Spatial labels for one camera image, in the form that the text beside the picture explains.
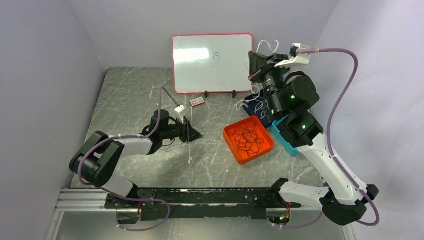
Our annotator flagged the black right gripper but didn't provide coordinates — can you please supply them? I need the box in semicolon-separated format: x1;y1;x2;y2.
248;50;294;117

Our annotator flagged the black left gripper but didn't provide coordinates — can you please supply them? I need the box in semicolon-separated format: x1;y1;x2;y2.
160;116;203;143

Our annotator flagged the dark navy plastic tray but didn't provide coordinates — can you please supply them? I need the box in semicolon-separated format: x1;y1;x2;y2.
242;90;274;129

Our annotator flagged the white thin cable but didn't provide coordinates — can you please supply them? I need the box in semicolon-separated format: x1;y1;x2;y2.
235;39;280;120

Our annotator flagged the orange plastic tray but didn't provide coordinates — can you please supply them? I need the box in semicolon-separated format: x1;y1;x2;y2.
223;116;275;165

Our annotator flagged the light blue plastic tray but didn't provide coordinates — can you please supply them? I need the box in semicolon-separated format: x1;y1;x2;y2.
271;119;300;157

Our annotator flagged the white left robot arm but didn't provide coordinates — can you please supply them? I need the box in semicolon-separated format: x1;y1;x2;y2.
69;109;203;208

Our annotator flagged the small red white box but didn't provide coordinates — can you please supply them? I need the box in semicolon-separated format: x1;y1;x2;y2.
189;97;205;108

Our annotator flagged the pink framed whiteboard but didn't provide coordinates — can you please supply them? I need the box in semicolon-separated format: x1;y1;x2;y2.
172;33;254;94

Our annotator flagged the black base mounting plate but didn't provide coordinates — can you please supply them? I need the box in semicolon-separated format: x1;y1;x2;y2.
104;187;301;224

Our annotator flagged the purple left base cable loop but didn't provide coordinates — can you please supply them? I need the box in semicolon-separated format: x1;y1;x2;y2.
115;198;172;233

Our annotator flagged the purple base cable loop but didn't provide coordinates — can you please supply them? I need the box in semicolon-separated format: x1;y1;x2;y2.
115;198;172;233
270;210;324;230

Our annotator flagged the aluminium frame rail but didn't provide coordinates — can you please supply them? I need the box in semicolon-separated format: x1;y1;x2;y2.
45;188;355;240

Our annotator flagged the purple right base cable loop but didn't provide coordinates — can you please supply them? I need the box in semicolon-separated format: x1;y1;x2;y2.
270;210;324;230

